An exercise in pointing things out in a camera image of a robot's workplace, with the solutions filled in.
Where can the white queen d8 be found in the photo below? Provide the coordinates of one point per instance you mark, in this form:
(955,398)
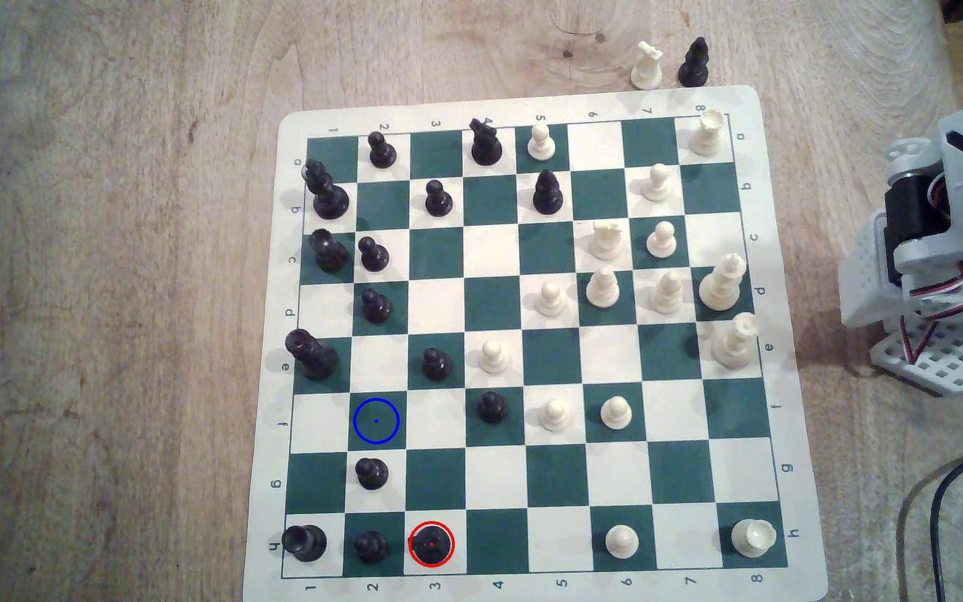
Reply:
(722,282)

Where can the green white chess board mat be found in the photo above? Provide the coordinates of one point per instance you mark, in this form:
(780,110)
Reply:
(494,476)

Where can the white pawn d7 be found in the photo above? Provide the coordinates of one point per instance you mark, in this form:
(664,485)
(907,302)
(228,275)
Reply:
(666,293)

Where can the white grid base plate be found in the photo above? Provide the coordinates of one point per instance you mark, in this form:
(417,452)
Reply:
(941,368)

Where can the white bishop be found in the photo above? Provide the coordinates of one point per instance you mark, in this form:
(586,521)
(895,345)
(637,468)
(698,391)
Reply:
(603,287)

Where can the black rook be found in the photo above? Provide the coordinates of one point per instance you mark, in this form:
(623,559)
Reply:
(304,543)

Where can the black queen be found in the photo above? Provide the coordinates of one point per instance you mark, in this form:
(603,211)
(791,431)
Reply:
(313,355)

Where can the white knight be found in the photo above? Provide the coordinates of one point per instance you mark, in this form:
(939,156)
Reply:
(647,68)
(606,240)

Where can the black knight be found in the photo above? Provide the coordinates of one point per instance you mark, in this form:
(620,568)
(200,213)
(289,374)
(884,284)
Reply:
(486,144)

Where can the white king e8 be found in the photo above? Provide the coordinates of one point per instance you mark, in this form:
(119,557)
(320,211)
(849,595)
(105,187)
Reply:
(735,340)

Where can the white rook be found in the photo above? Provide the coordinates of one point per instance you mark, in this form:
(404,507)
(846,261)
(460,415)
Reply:
(753,538)
(705,134)

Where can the black bishop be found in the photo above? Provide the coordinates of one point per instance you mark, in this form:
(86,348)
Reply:
(329,251)
(694,65)
(547,194)

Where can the black pawn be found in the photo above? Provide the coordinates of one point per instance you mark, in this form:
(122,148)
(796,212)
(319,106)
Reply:
(492,407)
(439,199)
(431,543)
(376,306)
(372,473)
(371,546)
(374,253)
(436,364)
(382,150)

